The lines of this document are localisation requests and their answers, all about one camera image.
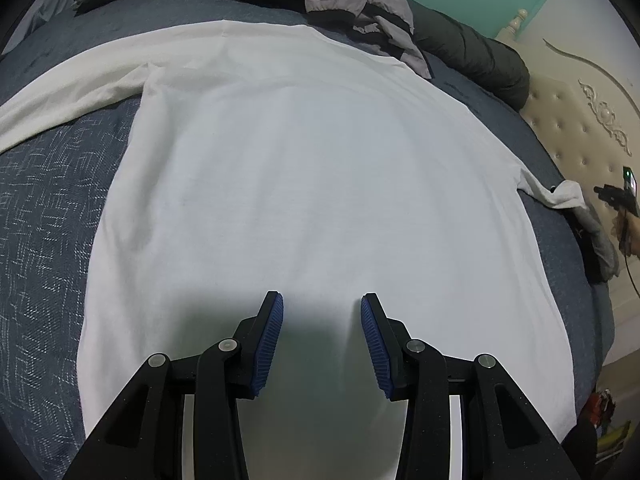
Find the person's black-clad leg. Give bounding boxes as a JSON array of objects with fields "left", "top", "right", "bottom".
[{"left": 562, "top": 416, "right": 599, "bottom": 480}]

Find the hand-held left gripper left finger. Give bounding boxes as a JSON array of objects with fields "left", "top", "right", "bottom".
[{"left": 62, "top": 290, "right": 285, "bottom": 480}]

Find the person's right hand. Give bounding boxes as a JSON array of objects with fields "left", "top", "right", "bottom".
[{"left": 618, "top": 213, "right": 640, "bottom": 261}]

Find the bed with blue-grey sheet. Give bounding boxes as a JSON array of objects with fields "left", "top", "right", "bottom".
[{"left": 0, "top": 0, "right": 616, "bottom": 480}]

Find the folded grey garment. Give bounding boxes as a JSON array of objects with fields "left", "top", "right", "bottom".
[{"left": 570, "top": 205, "right": 621, "bottom": 281}]

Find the light grey blanket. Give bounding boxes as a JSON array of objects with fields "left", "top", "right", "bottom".
[{"left": 2, "top": 0, "right": 83, "bottom": 56}]

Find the cream bed headboard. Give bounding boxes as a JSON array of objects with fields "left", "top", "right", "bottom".
[{"left": 495, "top": 7, "right": 640, "bottom": 311}]

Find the white long-sleeve shirt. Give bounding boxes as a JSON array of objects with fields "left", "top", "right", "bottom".
[{"left": 0, "top": 20, "right": 591, "bottom": 480}]

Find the dark grey rolled duvet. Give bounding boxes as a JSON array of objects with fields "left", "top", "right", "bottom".
[{"left": 72, "top": 0, "right": 531, "bottom": 111}]

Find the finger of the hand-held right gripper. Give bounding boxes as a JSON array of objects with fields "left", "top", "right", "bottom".
[{"left": 593, "top": 185, "right": 623, "bottom": 206}]

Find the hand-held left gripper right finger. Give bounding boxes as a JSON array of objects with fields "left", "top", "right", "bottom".
[{"left": 360, "top": 291, "right": 581, "bottom": 480}]

